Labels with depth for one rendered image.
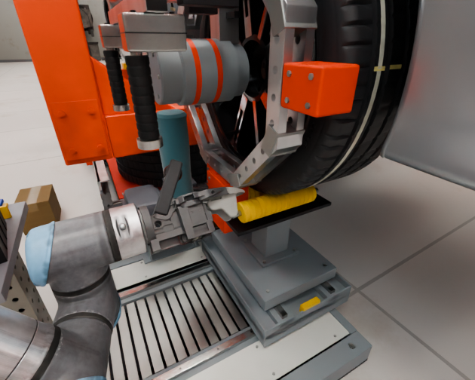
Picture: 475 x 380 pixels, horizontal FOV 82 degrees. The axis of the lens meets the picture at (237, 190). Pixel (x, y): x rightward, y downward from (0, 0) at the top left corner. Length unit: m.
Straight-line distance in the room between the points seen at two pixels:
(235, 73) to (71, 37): 0.59
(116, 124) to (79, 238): 0.70
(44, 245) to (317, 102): 0.44
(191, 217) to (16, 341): 0.28
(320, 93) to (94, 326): 0.47
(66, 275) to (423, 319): 1.19
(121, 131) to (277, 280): 0.77
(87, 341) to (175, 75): 0.49
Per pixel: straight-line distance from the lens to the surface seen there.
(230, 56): 0.67
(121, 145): 1.14
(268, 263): 0.99
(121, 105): 0.83
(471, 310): 1.47
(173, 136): 0.80
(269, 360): 0.97
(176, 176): 0.54
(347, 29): 0.51
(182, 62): 0.63
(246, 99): 0.80
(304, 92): 0.45
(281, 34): 0.49
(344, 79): 0.45
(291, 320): 0.95
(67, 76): 1.09
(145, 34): 0.47
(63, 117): 1.11
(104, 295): 0.55
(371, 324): 1.23
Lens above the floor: 0.91
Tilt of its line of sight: 28 degrees down
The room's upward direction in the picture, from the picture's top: straight up
